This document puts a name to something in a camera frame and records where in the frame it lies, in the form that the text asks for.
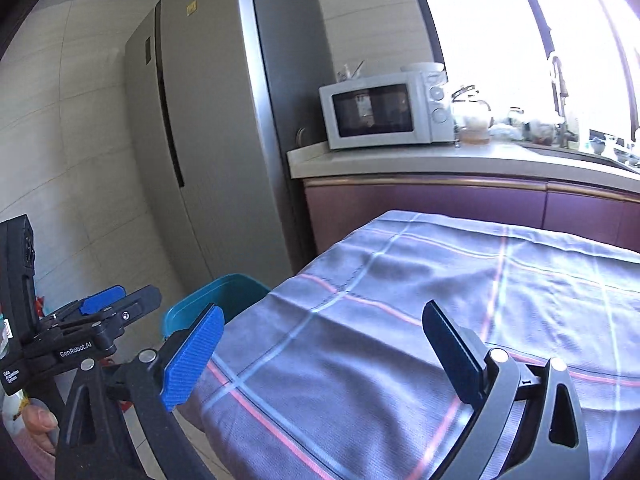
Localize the kitchen window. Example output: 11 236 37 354
407 0 640 136

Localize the small white figurine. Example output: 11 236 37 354
336 60 365 83

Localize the glass kettle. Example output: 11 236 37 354
451 85 495 146

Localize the person's left hand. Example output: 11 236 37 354
24 400 58 456

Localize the purple kitchen counter cabinet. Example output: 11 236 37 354
286 137 640 263

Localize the white microwave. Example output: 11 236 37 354
319 71 457 151

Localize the grey refrigerator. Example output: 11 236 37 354
124 0 337 301

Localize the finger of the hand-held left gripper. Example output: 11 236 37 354
52 284 163 342
39 284 127 324

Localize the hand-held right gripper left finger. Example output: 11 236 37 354
54 302 226 480

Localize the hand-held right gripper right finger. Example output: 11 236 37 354
421 299 587 480

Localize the printed plastic bag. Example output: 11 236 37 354
0 392 31 436

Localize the teal trash bin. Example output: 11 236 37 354
161 273 272 343

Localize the plaid tablecloth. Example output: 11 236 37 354
177 210 640 480

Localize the metal faucet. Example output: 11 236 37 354
550 55 577 150

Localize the kitchen sink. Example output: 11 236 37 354
520 142 640 173

